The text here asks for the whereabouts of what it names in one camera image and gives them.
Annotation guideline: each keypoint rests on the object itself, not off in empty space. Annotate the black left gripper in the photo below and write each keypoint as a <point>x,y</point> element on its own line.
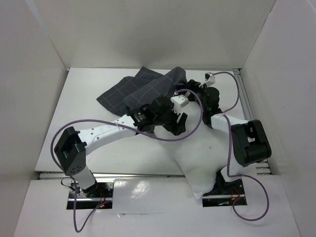
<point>175,128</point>

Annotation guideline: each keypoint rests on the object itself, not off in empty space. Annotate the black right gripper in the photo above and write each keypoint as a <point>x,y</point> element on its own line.
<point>193,87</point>

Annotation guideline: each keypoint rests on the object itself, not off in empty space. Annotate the dark grey checked pillowcase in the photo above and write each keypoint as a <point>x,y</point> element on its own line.
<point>132,92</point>

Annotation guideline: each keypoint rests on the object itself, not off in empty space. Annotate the white pillow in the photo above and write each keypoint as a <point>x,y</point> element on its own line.
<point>198,157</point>

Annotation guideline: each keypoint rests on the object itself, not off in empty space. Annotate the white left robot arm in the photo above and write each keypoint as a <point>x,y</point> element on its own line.
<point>73,146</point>

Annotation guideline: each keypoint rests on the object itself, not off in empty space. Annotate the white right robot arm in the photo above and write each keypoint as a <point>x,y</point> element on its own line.
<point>248,143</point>

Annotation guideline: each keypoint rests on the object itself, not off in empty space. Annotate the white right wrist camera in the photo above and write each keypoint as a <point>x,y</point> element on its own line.
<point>209,80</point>

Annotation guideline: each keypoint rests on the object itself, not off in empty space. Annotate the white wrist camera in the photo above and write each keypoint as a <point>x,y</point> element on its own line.
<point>209,80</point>
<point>179,101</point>

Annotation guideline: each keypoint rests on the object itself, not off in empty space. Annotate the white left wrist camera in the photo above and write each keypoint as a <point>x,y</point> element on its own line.
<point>179,101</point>

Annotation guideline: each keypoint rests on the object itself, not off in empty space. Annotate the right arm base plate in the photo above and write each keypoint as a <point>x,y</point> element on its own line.
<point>225,194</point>

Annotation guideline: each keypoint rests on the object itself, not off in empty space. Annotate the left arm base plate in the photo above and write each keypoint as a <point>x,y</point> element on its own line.
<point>102,196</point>

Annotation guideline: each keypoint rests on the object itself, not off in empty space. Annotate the aluminium front rail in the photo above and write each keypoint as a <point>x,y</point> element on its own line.
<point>108,176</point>

